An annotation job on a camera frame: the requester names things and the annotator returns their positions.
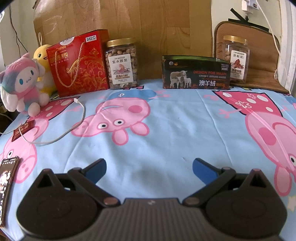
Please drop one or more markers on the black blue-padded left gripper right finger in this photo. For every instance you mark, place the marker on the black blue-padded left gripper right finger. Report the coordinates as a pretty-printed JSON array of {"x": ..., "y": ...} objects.
[{"x": 213, "y": 178}]

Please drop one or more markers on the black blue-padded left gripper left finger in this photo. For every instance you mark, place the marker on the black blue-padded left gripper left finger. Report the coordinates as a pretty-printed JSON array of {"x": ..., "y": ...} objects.
[{"x": 85, "y": 181}]

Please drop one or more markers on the Peppa Pig blue bedsheet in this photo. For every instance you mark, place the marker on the Peppa Pig blue bedsheet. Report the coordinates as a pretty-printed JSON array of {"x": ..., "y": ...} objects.
[{"x": 150, "y": 136}]

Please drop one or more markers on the small red snack packet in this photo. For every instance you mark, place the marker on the small red snack packet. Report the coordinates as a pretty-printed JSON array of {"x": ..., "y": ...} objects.
[{"x": 22, "y": 129}]

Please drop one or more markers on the smartphone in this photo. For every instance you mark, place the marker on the smartphone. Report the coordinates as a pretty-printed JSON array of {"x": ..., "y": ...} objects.
[{"x": 8, "y": 169}]

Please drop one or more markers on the black sheep-print storage box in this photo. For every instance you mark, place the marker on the black sheep-print storage box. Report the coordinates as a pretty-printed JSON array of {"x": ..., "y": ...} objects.
[{"x": 195, "y": 72}]

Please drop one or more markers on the brown seat cushion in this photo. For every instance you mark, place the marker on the brown seat cushion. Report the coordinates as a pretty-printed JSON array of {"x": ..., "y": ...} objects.
[{"x": 263, "y": 59}]

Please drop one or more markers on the red gift bag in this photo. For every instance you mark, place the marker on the red gift bag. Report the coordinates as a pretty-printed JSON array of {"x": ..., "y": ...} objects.
[{"x": 78, "y": 63}]

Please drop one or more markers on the pink plush toy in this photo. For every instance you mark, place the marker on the pink plush toy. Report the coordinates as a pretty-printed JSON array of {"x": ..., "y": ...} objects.
[{"x": 20, "y": 88}]

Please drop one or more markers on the nut jar with gold lid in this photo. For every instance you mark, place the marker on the nut jar with gold lid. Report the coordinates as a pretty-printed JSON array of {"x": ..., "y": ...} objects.
[{"x": 121, "y": 63}]

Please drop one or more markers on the wood-pattern board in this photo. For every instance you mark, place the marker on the wood-pattern board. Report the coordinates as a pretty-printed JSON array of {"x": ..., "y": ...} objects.
[{"x": 168, "y": 27}]

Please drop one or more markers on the white power strip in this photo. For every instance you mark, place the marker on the white power strip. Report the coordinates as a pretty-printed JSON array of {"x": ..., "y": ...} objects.
[{"x": 249, "y": 5}]

